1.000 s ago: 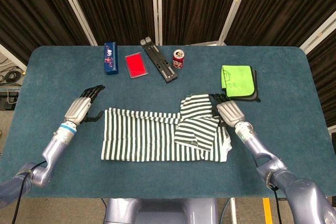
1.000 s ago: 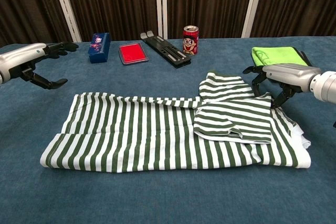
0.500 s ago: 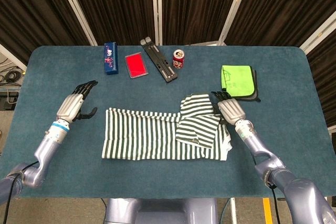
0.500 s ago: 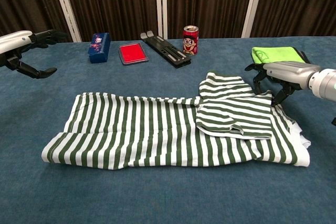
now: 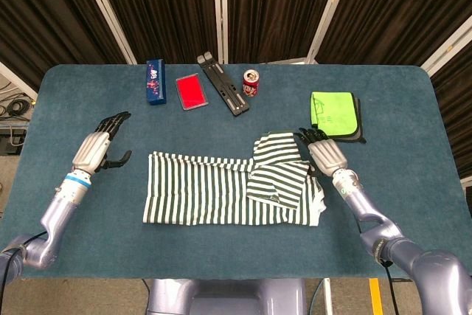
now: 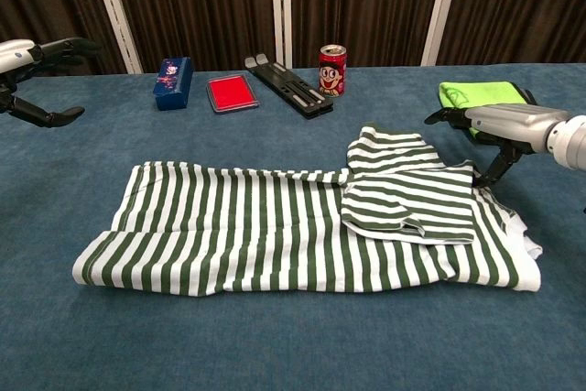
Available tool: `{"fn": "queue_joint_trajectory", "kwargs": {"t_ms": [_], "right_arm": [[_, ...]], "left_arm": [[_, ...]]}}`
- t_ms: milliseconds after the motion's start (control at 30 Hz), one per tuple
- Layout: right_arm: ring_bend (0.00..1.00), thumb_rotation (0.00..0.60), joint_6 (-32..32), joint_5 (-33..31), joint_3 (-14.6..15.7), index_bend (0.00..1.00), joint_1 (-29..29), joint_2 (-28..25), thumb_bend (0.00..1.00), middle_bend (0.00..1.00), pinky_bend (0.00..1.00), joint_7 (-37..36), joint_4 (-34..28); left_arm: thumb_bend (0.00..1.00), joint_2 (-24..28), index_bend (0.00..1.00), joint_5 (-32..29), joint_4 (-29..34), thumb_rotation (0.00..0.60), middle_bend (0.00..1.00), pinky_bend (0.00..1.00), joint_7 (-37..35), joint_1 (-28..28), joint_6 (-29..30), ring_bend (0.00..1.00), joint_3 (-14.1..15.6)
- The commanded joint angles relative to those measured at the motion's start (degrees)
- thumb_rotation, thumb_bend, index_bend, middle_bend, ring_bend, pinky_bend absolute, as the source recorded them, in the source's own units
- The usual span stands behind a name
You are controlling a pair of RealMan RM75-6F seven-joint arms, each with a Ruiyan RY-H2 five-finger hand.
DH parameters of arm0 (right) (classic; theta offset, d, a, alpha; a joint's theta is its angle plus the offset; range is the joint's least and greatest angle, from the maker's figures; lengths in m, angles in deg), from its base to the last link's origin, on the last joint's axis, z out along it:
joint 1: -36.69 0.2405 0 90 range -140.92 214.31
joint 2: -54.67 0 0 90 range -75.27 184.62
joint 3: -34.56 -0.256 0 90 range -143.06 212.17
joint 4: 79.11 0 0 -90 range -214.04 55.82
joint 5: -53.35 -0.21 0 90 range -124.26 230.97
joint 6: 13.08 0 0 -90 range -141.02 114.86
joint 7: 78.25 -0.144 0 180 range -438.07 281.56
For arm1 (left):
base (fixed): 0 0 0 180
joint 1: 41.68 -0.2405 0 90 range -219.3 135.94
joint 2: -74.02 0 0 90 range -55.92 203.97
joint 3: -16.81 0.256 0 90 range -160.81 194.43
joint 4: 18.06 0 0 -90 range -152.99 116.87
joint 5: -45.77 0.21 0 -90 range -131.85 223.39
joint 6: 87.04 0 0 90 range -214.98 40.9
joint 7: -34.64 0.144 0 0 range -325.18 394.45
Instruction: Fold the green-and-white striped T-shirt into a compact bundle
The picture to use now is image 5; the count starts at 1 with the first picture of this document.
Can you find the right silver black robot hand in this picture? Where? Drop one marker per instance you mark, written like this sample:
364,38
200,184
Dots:
328,158

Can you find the right grey-purple robot arm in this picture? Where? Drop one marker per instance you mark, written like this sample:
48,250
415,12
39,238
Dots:
398,241

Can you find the black folding laptop stand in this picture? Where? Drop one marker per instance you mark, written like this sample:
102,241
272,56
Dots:
223,86

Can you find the white table leg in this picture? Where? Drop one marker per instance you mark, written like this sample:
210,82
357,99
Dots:
328,296

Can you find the green microfibre cloth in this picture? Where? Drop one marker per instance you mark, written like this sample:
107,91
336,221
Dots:
333,114

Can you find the red ink pad case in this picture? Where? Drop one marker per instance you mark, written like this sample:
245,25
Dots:
191,91

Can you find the teal felt table cover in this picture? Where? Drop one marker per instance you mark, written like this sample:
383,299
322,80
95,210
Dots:
221,252

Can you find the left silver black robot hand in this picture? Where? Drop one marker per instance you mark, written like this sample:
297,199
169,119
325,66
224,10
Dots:
92,152

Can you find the red cartoon drink can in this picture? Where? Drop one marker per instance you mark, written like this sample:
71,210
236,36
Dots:
251,84

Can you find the grey-purple robot torso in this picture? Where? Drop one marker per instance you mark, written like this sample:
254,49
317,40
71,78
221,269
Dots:
221,298

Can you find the green folded cloth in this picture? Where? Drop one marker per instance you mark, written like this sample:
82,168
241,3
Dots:
360,133

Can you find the dark pleated partition panel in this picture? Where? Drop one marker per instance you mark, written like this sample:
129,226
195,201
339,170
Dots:
44,16
461,82
158,9
391,12
276,9

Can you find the blue patterned rectangular box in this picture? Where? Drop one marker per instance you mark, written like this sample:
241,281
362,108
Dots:
156,82

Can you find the green white striped t-shirt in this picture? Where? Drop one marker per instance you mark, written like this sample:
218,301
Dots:
206,193

